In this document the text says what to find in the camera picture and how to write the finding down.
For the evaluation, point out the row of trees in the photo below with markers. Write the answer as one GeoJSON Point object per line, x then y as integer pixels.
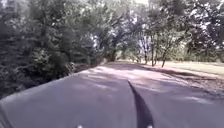
{"type": "Point", "coordinates": [173, 30]}

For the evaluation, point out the grey asphalt path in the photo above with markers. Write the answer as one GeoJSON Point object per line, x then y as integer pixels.
{"type": "Point", "coordinates": [100, 100]}

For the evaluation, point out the grass field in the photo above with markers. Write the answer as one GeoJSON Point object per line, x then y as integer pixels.
{"type": "Point", "coordinates": [200, 67]}

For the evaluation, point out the wood of dense trees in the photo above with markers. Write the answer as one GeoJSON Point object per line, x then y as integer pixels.
{"type": "Point", "coordinates": [46, 43]}

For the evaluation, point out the gravel strip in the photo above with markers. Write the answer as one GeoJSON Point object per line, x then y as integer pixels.
{"type": "Point", "coordinates": [196, 81]}

